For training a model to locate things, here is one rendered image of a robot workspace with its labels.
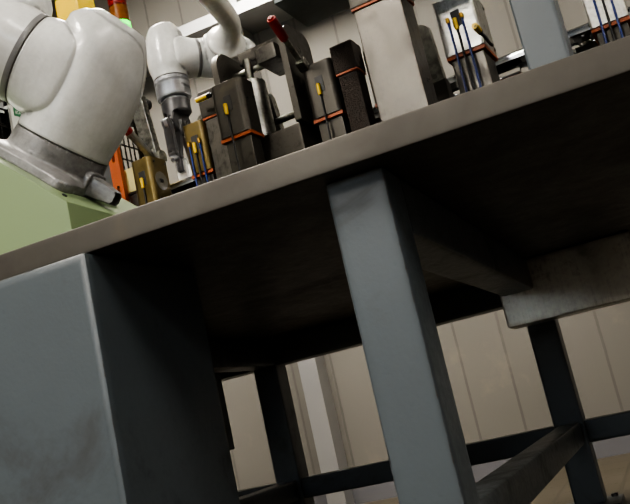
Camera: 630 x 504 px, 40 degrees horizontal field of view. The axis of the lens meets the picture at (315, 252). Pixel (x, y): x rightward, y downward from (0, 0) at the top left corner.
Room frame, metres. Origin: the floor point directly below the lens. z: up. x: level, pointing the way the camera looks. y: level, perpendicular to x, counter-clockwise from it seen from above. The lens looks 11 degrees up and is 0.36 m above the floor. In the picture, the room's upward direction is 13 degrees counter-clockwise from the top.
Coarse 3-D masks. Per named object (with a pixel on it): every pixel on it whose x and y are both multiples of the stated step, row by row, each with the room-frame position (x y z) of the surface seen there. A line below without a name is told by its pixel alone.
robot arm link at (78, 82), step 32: (32, 32) 1.20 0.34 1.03; (64, 32) 1.21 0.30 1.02; (96, 32) 1.21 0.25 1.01; (128, 32) 1.24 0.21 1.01; (32, 64) 1.20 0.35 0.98; (64, 64) 1.21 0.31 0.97; (96, 64) 1.21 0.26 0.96; (128, 64) 1.24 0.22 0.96; (32, 96) 1.22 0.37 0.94; (64, 96) 1.22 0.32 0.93; (96, 96) 1.23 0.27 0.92; (128, 96) 1.26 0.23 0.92; (32, 128) 1.24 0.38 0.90; (64, 128) 1.24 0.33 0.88; (96, 128) 1.25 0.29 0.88; (128, 128) 1.33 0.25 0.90; (96, 160) 1.29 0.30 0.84
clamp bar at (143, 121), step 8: (144, 96) 1.94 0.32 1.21; (144, 104) 1.93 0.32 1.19; (136, 112) 1.94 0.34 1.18; (144, 112) 1.93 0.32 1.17; (136, 120) 1.94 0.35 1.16; (144, 120) 1.94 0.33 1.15; (136, 128) 1.95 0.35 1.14; (144, 128) 1.94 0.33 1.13; (152, 128) 1.95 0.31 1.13; (144, 136) 1.95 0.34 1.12; (152, 136) 1.94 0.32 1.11; (152, 144) 1.94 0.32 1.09
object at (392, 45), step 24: (360, 0) 1.47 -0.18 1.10; (384, 0) 1.45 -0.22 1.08; (408, 0) 1.48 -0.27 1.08; (360, 24) 1.48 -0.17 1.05; (384, 24) 1.46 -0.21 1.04; (408, 24) 1.45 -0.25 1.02; (384, 48) 1.46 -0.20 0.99; (408, 48) 1.44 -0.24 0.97; (384, 72) 1.47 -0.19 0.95; (408, 72) 1.45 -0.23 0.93; (384, 96) 1.47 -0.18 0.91; (408, 96) 1.45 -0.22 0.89; (432, 96) 1.48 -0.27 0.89; (384, 120) 1.48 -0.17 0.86
